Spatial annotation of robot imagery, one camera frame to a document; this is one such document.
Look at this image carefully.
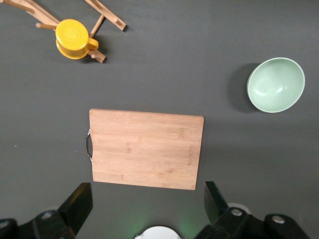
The light green bowl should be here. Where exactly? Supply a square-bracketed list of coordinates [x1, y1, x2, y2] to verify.
[246, 57, 306, 114]

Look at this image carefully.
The wooden cutting board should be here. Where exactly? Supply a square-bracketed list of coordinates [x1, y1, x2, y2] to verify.
[86, 108, 204, 191]

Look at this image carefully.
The wooden peg mug rack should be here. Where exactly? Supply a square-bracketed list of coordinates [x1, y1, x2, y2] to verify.
[0, 0, 127, 63]

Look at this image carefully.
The yellow mug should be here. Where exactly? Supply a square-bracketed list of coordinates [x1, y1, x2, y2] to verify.
[55, 19, 100, 60]

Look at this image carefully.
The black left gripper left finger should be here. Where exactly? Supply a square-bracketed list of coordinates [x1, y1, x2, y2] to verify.
[32, 183, 93, 239]

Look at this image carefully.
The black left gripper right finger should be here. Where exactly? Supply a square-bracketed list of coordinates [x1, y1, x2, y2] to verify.
[196, 181, 250, 239]

